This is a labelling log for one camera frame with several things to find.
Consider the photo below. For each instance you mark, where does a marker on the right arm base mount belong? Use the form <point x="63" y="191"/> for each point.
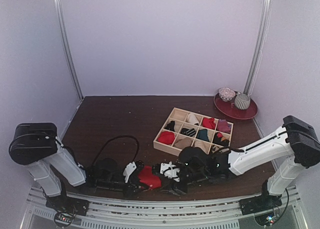
<point x="259" y="203"/>

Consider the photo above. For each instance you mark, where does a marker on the red sock with striped cuff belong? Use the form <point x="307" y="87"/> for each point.
<point x="148" y="178"/>

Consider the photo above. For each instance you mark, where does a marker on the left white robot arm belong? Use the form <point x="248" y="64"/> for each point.
<point x="38" y="147"/>

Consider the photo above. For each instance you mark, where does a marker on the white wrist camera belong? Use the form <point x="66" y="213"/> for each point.
<point x="170" y="171"/>
<point x="128" y="170"/>

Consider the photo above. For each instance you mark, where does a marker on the purple sock with orange cuff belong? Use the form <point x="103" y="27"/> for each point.
<point x="223" y="126"/>

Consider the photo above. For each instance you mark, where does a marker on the left aluminium frame post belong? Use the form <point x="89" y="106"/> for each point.
<point x="67" y="48"/>

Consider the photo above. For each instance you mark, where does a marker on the white patterned bowl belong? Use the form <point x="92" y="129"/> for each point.
<point x="226" y="94"/>

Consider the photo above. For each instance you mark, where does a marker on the aluminium frame post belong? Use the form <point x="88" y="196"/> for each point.
<point x="258" y="49"/>
<point x="67" y="48"/>

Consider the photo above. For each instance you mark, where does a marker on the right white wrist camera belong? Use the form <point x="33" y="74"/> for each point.
<point x="170" y="171"/>

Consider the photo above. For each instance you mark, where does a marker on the grey striped cup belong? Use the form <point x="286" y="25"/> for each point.
<point x="242" y="101"/>

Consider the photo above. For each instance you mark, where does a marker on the right aluminium frame post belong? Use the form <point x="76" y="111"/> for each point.
<point x="258" y="49"/>

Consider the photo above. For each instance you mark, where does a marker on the black rolled sock in box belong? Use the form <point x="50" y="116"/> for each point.
<point x="170" y="126"/>

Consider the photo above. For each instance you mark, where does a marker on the wooden compartment organizer box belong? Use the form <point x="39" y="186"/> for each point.
<point x="179" y="116"/>

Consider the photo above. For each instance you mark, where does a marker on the red round tray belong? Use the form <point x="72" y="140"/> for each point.
<point x="229" y="109"/>

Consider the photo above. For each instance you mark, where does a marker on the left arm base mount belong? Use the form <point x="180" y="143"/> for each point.
<point x="66" y="204"/>

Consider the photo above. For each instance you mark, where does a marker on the black striped sock in box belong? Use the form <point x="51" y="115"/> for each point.
<point x="190" y="132"/>

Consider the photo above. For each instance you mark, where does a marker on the right circuit board with leds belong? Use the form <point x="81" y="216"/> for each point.
<point x="266" y="220"/>

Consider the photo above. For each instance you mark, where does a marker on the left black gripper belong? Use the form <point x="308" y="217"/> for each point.
<point x="133" y="184"/>

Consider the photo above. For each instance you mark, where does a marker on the teal rolled sock in box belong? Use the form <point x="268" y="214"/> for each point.
<point x="203" y="135"/>

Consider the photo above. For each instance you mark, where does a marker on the red rolled sock in box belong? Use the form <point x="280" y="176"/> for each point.
<point x="166" y="137"/>

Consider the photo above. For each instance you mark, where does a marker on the red patterned sock in box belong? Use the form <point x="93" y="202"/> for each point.
<point x="209" y="123"/>

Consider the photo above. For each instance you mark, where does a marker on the brown patterned sock in box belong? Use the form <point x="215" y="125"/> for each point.
<point x="216" y="149"/>

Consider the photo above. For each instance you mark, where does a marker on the left circuit board with leds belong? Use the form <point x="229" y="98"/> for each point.
<point x="63" y="219"/>

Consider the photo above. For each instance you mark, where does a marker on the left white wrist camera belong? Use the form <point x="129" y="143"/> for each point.
<point x="128" y="170"/>

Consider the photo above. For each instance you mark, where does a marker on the cream rolled sock in box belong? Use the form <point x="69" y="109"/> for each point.
<point x="192" y="119"/>

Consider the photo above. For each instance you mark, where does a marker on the black red sock in box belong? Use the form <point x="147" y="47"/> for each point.
<point x="220" y="139"/>

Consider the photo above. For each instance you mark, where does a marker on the beige rolled sock in box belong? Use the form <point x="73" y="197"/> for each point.
<point x="183" y="143"/>

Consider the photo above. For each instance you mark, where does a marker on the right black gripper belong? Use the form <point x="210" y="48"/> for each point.
<point x="168" y="183"/>

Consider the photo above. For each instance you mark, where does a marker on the circuit board with leds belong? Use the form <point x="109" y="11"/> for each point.
<point x="266" y="220"/>
<point x="63" y="219"/>

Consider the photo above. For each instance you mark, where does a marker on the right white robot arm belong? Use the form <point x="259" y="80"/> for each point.
<point x="295" y="139"/>

